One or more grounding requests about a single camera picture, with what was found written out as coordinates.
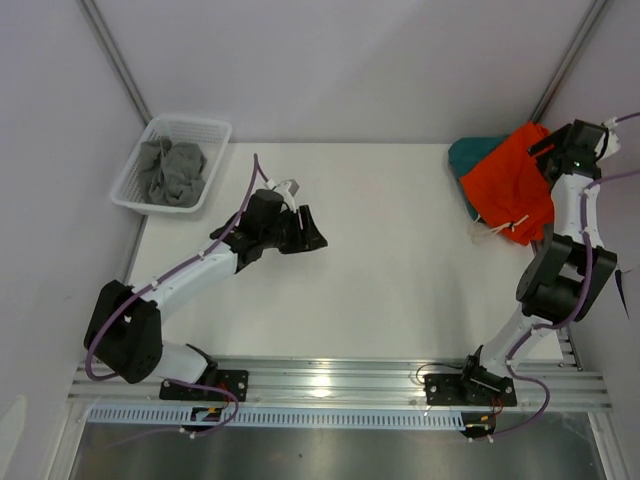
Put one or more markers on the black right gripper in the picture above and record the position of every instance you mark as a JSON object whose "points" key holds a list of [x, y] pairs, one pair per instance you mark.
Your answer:
{"points": [[555, 139]]}

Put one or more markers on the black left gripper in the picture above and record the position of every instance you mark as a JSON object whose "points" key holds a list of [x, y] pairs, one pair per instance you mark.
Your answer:
{"points": [[309, 238]]}

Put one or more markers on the orange shorts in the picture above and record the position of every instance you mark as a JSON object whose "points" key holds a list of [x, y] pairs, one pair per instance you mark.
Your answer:
{"points": [[507, 190]]}

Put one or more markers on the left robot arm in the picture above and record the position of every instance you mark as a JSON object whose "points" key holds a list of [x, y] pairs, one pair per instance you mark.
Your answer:
{"points": [[125, 329]]}

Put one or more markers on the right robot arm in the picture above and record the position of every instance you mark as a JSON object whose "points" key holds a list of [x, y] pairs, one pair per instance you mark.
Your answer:
{"points": [[567, 273]]}

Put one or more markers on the folded green shorts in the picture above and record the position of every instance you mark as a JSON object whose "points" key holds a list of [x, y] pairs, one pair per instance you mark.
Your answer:
{"points": [[464, 154]]}

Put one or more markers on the grey shorts in basket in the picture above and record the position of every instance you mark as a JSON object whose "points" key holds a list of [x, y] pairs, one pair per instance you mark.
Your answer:
{"points": [[170, 174]]}

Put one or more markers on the white plastic basket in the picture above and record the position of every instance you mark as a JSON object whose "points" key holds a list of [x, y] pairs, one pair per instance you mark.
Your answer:
{"points": [[210, 135]]}

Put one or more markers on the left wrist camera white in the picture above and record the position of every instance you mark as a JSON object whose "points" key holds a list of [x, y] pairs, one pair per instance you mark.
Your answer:
{"points": [[287, 189]]}

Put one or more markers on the aluminium corner post right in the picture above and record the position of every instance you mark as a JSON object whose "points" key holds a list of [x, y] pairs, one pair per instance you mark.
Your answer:
{"points": [[587, 28]]}

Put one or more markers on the aluminium corner post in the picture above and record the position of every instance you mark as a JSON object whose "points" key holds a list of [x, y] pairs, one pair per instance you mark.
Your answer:
{"points": [[587, 28], [111, 51]]}

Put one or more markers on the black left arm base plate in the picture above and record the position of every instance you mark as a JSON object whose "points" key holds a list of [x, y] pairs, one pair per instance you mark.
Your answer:
{"points": [[208, 388]]}

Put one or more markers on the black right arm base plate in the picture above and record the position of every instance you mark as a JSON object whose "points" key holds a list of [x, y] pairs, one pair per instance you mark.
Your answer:
{"points": [[471, 387]]}

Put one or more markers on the white slotted cable duct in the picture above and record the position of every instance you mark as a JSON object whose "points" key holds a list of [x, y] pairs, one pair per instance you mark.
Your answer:
{"points": [[280, 417]]}

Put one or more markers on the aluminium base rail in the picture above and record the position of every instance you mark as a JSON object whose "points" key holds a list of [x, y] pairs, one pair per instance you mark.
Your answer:
{"points": [[359, 384]]}

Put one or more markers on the aluminium corner post left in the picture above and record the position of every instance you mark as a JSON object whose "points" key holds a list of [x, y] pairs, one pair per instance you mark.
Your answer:
{"points": [[111, 51]]}

